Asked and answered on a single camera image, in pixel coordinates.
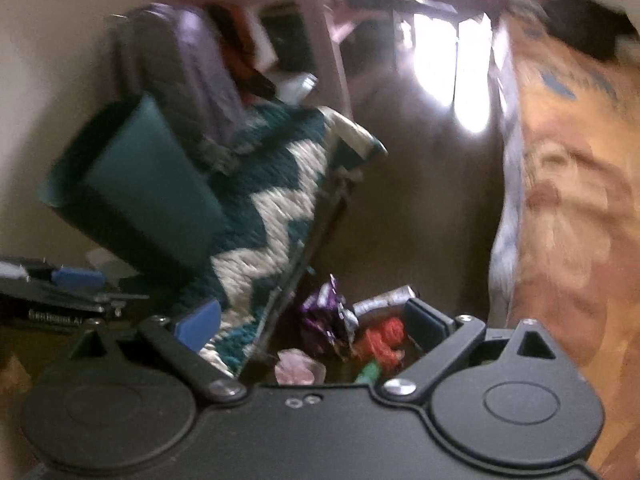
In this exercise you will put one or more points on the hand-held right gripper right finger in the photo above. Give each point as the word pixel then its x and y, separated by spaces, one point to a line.
pixel 425 327

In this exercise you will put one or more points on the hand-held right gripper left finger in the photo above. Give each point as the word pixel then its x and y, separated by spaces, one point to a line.
pixel 197 324

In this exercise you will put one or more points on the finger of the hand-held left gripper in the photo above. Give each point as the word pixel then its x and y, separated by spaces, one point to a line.
pixel 75 277
pixel 100 298

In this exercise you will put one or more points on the beige stick packet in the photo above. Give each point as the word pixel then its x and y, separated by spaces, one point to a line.
pixel 385 300

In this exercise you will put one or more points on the purple white snack bag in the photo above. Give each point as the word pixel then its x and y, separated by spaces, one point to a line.
pixel 324 320

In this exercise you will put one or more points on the tissue paper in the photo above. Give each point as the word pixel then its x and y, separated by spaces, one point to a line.
pixel 299 367

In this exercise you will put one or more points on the dark teal trash bin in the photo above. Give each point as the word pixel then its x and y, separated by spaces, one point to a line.
pixel 150 185

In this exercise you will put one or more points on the orange red wrapper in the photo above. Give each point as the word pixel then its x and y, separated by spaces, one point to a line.
pixel 385 340

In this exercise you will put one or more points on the small green wrapper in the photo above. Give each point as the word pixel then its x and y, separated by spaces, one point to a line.
pixel 369 372

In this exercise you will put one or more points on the teal white zigzag rug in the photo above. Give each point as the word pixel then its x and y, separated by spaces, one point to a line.
pixel 280 200

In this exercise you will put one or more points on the orange patterned blanket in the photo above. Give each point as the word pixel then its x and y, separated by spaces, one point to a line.
pixel 575 170

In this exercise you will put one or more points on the grey purple backpack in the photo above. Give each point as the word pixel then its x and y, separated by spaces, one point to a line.
pixel 165 70

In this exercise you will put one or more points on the white plastic container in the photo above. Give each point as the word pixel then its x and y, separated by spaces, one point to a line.
pixel 300 86

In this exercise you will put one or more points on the pink wooden table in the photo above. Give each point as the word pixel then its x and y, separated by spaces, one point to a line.
pixel 336 60

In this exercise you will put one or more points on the dark cloth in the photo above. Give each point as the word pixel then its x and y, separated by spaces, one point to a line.
pixel 582 20

